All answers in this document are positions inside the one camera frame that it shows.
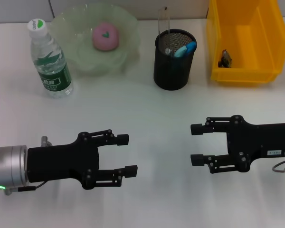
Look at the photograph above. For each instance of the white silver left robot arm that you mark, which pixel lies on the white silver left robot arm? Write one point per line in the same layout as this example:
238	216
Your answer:
7	166

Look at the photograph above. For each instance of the silver grey pen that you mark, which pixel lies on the silver grey pen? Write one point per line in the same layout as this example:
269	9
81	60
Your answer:
168	51

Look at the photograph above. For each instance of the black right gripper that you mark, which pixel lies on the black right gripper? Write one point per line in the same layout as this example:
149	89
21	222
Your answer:
261	142

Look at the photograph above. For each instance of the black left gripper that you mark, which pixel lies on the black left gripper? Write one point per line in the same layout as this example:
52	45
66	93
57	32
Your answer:
61	164

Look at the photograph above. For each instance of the clear green-label water bottle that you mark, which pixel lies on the clear green-label water bottle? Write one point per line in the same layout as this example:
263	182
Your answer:
52	66

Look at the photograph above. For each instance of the yellow plastic bin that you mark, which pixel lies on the yellow plastic bin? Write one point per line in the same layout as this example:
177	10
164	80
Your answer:
251	31

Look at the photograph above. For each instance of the green glass fruit plate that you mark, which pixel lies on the green glass fruit plate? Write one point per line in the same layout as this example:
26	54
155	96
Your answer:
85	57

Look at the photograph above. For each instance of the blue teal scissors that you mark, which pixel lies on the blue teal scissors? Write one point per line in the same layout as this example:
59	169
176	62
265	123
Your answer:
185	48

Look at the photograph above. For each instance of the pink toy peach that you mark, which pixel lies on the pink toy peach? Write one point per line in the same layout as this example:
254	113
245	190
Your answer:
105	35

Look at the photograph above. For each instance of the clear plastic ruler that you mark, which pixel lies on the clear plastic ruler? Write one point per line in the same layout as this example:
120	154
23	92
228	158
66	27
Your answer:
164	20

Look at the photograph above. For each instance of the black mesh pen holder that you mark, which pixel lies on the black mesh pen holder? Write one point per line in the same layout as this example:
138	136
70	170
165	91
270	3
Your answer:
171	71

